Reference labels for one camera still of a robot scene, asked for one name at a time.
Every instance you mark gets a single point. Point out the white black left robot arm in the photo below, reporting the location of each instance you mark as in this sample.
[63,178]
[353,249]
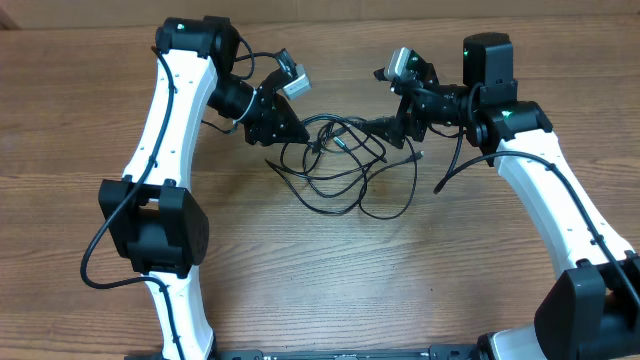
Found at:
[150,212]

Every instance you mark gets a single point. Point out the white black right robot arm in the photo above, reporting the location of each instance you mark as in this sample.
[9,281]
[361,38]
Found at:
[592,311]

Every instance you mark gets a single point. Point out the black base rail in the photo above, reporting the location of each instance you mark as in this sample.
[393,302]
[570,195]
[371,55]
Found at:
[325,355]

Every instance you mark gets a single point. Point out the brown cardboard back panel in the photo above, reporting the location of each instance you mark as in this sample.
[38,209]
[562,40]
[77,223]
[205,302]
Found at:
[68,14]

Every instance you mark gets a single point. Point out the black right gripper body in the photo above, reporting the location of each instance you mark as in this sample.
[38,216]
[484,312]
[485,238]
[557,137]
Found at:
[441,105]

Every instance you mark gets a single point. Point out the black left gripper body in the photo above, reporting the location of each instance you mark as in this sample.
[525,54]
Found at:
[259,119]

